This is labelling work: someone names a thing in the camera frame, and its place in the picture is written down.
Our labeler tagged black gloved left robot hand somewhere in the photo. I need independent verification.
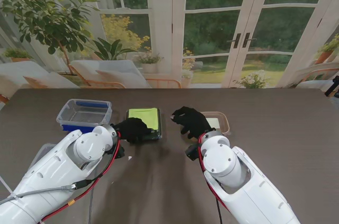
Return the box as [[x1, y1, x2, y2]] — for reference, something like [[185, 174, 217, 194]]
[[113, 117, 154, 145]]

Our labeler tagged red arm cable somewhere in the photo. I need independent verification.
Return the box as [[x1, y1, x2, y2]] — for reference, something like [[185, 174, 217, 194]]
[[39, 131, 122, 223], [197, 133, 234, 216]]

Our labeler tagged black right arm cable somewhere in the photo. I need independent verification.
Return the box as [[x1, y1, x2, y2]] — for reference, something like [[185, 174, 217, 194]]
[[215, 197, 224, 224]]

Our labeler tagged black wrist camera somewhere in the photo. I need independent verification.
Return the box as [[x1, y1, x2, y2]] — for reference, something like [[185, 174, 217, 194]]
[[113, 146, 126, 159], [184, 143, 200, 162]]

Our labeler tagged clear container with blue clips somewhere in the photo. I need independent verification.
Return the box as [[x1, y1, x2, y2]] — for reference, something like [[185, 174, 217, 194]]
[[56, 98, 112, 132]]

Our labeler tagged grey left arm cable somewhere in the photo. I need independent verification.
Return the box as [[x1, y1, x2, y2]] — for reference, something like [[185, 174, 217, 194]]
[[0, 180, 94, 224]]

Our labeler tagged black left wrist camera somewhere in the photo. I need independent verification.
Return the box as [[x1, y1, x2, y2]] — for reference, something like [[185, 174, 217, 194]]
[[113, 146, 126, 159]]

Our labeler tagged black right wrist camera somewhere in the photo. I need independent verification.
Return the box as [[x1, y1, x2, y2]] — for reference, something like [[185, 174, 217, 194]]
[[184, 143, 200, 162]]

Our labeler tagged white zip tie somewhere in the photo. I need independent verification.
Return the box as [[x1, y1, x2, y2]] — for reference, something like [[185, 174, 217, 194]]
[[0, 176, 18, 199]]

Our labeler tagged red left arm cable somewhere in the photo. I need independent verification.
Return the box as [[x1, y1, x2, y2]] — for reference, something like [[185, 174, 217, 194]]
[[39, 131, 122, 223]]

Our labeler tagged clear lid with green paper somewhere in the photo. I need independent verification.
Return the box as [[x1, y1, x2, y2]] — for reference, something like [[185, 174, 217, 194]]
[[126, 106, 162, 136]]

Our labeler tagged clear lid with white label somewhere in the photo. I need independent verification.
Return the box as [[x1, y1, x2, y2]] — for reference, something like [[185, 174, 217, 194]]
[[200, 112, 230, 134]]

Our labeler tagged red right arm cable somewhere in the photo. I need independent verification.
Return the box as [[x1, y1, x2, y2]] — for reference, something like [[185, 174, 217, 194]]
[[197, 133, 234, 216]]

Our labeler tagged black plastic ridged tray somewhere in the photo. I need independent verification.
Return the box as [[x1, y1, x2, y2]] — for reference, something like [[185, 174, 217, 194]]
[[125, 107, 163, 142]]

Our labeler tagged black tripod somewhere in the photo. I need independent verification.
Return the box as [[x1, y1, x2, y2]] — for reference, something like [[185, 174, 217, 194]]
[[324, 75, 339, 98]]

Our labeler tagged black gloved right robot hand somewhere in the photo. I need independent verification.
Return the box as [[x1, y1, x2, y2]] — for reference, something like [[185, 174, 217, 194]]
[[171, 106, 216, 140]]

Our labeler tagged printed garden door backdrop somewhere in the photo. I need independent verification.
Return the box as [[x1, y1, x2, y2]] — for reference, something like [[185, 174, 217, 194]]
[[0, 0, 339, 90]]

